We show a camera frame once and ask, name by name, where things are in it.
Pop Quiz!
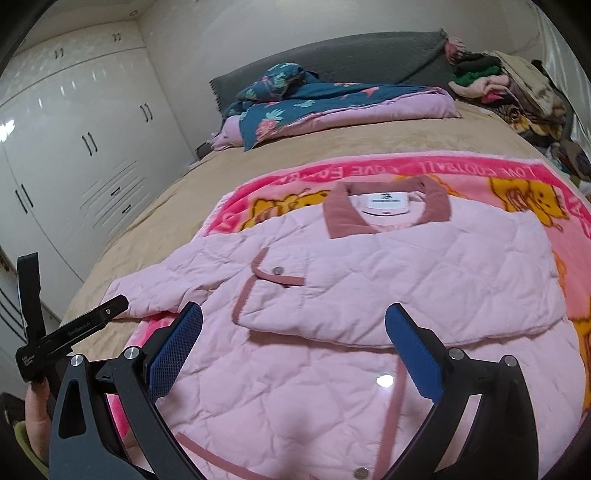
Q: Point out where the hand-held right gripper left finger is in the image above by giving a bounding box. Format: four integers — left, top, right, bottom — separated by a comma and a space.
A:
48, 302, 206, 480

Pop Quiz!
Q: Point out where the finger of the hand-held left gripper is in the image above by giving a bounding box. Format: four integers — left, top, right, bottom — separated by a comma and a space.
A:
17, 252, 47, 344
19, 295, 130, 383

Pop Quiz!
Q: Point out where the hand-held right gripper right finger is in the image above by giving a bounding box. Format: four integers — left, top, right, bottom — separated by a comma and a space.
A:
383, 302, 539, 480

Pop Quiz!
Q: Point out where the pink quilted jacket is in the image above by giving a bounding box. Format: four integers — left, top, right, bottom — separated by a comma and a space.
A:
104, 180, 585, 480

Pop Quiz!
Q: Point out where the person's left forearm green sleeve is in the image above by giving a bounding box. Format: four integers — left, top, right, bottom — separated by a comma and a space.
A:
13, 418, 51, 478

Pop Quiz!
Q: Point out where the pile of mixed clothes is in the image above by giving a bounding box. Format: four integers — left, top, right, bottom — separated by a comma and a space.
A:
443, 39, 591, 195

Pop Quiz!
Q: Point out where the person's left hand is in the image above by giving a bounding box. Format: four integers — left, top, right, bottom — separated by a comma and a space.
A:
24, 378, 54, 446

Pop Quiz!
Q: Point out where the beige bed sheet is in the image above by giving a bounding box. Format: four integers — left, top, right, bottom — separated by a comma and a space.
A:
60, 99, 568, 333

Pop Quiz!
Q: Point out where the white wardrobe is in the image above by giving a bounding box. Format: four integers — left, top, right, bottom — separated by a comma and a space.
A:
0, 23, 199, 324

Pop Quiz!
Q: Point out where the pink printed blanket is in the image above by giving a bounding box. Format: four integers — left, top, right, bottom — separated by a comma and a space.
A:
108, 148, 591, 444

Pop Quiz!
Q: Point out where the dark blue floral quilt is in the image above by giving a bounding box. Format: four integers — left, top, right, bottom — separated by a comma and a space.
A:
210, 69, 462, 151

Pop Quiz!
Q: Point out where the dark blue floral pillow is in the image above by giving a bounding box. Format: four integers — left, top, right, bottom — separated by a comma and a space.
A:
235, 62, 319, 100

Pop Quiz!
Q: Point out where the white satin curtain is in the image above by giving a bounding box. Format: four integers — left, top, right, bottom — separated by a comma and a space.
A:
538, 14, 591, 153

